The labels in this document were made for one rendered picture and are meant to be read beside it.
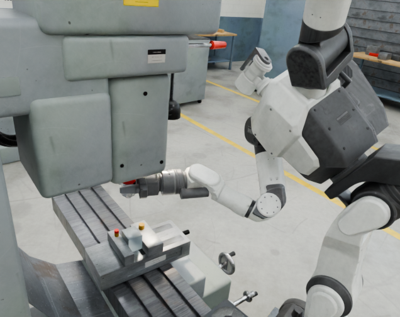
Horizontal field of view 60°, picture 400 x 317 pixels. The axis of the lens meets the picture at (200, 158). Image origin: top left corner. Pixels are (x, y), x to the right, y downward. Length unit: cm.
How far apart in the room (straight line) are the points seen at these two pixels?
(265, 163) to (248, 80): 29
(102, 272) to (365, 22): 830
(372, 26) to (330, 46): 797
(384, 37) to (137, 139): 799
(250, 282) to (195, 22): 202
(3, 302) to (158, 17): 74
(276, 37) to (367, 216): 619
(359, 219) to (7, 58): 91
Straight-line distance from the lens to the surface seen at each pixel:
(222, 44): 105
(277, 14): 702
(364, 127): 101
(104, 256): 126
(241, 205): 115
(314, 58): 84
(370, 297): 287
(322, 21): 81
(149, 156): 102
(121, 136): 95
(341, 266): 115
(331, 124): 95
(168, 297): 122
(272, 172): 118
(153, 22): 88
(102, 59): 85
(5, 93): 81
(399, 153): 100
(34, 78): 82
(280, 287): 266
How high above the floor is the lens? 185
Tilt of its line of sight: 26 degrees down
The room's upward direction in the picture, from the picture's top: 6 degrees clockwise
